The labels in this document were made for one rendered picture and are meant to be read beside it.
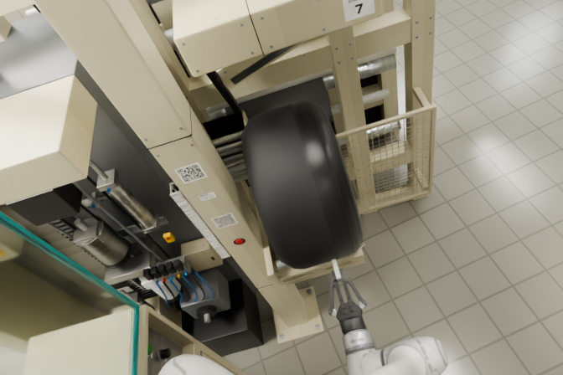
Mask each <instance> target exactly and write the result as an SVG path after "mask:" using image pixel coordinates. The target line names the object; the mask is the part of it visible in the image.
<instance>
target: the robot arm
mask: <svg viewBox="0 0 563 375"><path fill-rule="evenodd" d="M331 260H332V264H333V269H334V270H333V271H332V277H333V282H332V283H330V284H329V300H330V307H329V310H328V314H329V315H330V316H336V317H337V319H338V320H339V323H340V326H341V330H342V333H343V334H344V335H345V336H343V337H342V339H343V344H344V346H343V347H344V350H345V354H346V357H347V368H348V372H349V375H440V374H441V373H442V372H444V370H445V369H446V368H447V364H448V358H447V354H446V352H445V349H444V347H443V345H442V343H441V342H440V341H439V340H437V339H436V338H435V337H431V336H418V337H414V338H411V339H407V340H404V341H402V342H397V343H396V344H393V345H391V346H390V347H387V348H384V349H380V350H375V349H374V343H373V341H372V338H371V335H370V332H369V331H368V330H365V328H366V326H365V324H364V319H363V316H362V313H363V311H362V310H363V309H364V307H365V306H367V302H366V301H365V300H364V299H363V298H362V297H361V295H360V293H359V292H358V290H357V289H356V287H355V285H354V283H353V281H352V280H351V279H350V278H345V277H344V274H343V270H342V269H339V268H338V264H337V261H336V259H331ZM338 281H342V282H343V287H344V290H345V294H346V296H347V300H348V302H347V303H344V302H343V297H342V294H341V291H340V288H339V285H338ZM347 283H349V285H350V286H351V288H352V290H353V292H354V293H355V295H356V296H357V298H358V300H359V305H360V306H358V305H356V304H355V303H354V302H352V300H351V297H350V294H349V289H348V286H347ZM334 286H335V288H336V291H337V294H338V299H339V302H340V306H339V308H338V312H337V313H336V310H335V309H334V293H333V288H334ZM158 375H234V374H233V373H232V372H230V371H228V370H227V369H225V368H224V367H221V366H220V365H219V364H217V363H215V362H213V361H211V360H209V359H208V358H206V357H201V356H197V355H191V354H182V355H179V356H177V357H174V358H172V359H171V360H170V361H168V362H167V363H166V364H165V365H164V366H163V368H162V369H161V371H160V372H159V374H158Z"/></svg>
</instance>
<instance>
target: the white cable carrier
mask: <svg viewBox="0 0 563 375"><path fill-rule="evenodd" d="M169 185H170V197H171V198H173V200H174V201H175V202H176V203H177V205H178V206H179V207H180V208H181V209H182V210H183V211H184V213H185V214H186V215H187V217H188V218H189V219H191V221H192V222H193V224H194V225H195V226H196V228H197V229H198V230H199V231H200V233H201V234H202V235H203V236H204V237H205V238H206V239H207V240H208V242H209V243H210V244H211V245H212V246H213V248H214V249H215V250H216V252H217V253H218V254H219V255H220V257H221V258H222V259H224V258H227V257H230V253H229V251H228V250H227V249H226V248H225V246H224V245H223V244H222V243H221V242H220V240H219V239H218V238H217V237H216V235H215V234H214V232H213V231H212V230H211V229H210V227H209V226H208V224H207V223H206V222H205V221H204V220H203V219H202V217H201V216H200V215H199V213H198V212H197V211H196V210H195V208H194V207H193V205H192V204H191V203H190V202H189V200H188V199H187V198H186V197H185V196H184V195H183V193H182V192H181V190H180V189H179V188H178V186H177V185H176V184H175V183H174V182H171V183H169Z"/></svg>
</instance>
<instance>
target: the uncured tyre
mask: <svg viewBox="0 0 563 375"><path fill-rule="evenodd" d="M241 140H242V148H243V154H244V158H245V166H246V171H247V175H248V178H249V182H250V185H251V191H252V194H253V198H254V200H255V203H256V208H257V211H258V213H259V215H260V218H261V222H262V224H263V227H264V229H265V231H266V235H267V237H268V239H269V241H270V243H271V247H272V248H273V250H274V252H275V254H276V256H277V258H278V259H279V260H280V261H281V262H282V263H283V264H285V265H288V266H290V267H292V268H293V269H306V268H309V267H313V266H315V265H320V264H323V263H327V262H329V261H332V260H331V259H341V258H344V257H347V256H350V255H351V254H353V253H354V252H356V250H357V249H358V247H359V245H360V244H361V242H362V240H363V232H362V225H361V219H360V215H359V209H358V205H357V202H356V199H355V196H354V190H353V187H352V184H351V182H350V178H349V174H348V171H347V167H346V165H345V162H344V159H343V155H342V152H341V150H340V147H339V144H338V141H337V138H336V136H335V133H334V131H333V128H332V125H331V123H330V121H329V119H328V117H327V115H326V113H325V111H324V109H323V108H322V107H321V106H320V105H318V104H316V103H314V102H312V101H310V100H299V101H296V102H293V103H291V104H288V105H284V106H281V107H277V108H275V109H272V110H268V111H265V112H262V113H260V114H257V115H255V116H253V117H251V118H250V119H249V120H248V122H247V124H246V126H245V128H244V130H243V131H242V135H241Z"/></svg>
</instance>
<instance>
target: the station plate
mask: <svg viewBox="0 0 563 375"><path fill-rule="evenodd" d="M343 10H344V15H345V21H346V22H348V21H350V20H353V19H356V18H360V17H363V16H365V15H369V14H371V13H375V11H374V0H343Z"/></svg>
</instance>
